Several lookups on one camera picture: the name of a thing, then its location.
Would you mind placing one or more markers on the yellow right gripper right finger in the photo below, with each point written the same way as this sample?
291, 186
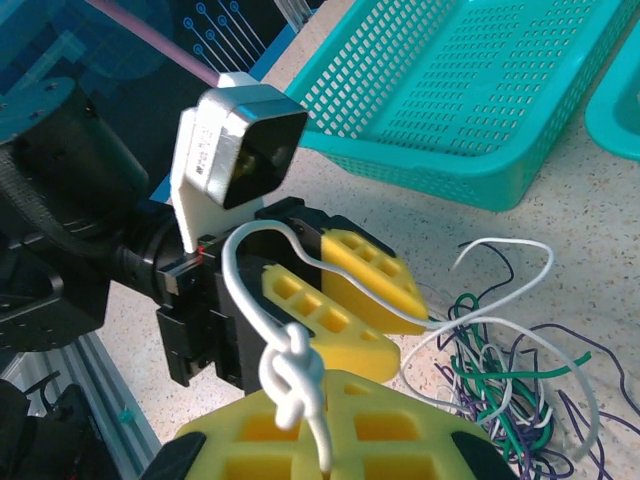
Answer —
435, 425

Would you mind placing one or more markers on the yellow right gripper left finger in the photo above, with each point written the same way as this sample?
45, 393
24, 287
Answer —
212, 434

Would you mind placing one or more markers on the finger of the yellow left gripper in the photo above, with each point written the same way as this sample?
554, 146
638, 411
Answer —
345, 350
380, 295

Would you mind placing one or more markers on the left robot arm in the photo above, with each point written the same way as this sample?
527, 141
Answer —
75, 165

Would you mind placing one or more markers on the teal plastic basket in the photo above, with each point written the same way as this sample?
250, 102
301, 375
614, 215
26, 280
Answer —
410, 159
620, 125

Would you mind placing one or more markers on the aluminium side rail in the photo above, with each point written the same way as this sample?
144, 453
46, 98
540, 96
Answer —
115, 390

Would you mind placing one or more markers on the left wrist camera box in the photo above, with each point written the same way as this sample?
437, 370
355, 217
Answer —
250, 150

